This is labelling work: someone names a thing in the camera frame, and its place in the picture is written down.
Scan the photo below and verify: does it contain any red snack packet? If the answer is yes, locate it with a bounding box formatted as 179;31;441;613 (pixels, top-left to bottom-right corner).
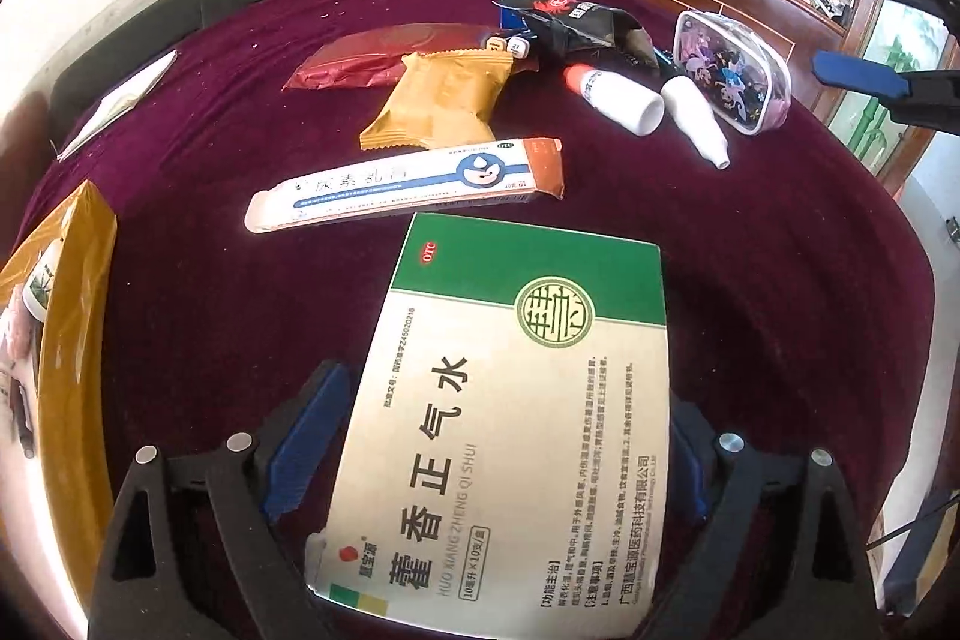
283;23;488;91

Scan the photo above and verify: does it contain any yellow taped cardboard box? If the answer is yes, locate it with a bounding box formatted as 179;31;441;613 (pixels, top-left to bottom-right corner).
0;179;119;640

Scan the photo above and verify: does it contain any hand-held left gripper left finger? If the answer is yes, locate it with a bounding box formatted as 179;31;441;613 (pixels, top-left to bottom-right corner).
88;359;353;640

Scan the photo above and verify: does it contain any pink plush toy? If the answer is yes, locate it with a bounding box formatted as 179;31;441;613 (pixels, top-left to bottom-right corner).
0;306;38;386

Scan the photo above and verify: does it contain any printed clear pouch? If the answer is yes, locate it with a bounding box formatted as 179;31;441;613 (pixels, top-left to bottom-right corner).
673;8;792;137

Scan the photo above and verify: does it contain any white paper booklet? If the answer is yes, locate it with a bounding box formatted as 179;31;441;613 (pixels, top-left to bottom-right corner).
56;49;179;163

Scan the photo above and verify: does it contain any white nozzle bottle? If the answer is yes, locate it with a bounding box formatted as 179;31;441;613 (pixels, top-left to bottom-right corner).
660;75;730;170

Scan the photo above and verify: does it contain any long white ointment box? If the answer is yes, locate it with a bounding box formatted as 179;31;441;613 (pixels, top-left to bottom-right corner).
245;137;565;234

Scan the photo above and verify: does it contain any green white medicine box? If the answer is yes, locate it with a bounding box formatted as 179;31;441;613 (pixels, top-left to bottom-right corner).
306;212;670;640

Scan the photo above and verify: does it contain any black marker teal end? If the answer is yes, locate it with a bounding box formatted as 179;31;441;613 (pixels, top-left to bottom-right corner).
4;377;37;461

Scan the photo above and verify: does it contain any black snack packet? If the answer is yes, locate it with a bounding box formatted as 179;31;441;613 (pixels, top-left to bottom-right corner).
491;0;661;79

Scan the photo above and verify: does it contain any black sofa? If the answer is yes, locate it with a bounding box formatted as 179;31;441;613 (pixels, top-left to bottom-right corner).
49;0;458;131

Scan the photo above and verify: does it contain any white bottle green label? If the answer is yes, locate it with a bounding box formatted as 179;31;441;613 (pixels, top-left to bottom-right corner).
19;250;65;319

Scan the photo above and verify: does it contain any orange snack packet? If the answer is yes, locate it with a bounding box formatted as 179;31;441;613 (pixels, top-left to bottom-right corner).
358;47;513;152

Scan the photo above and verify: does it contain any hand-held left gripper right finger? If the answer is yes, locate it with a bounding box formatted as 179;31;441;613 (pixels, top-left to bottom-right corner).
649;389;901;640

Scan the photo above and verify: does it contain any brown upholstered chair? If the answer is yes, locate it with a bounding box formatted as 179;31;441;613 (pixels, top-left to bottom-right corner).
0;89;57;259

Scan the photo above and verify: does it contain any white bottle red cap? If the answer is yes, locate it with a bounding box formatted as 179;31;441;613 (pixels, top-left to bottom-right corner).
564;65;665;137

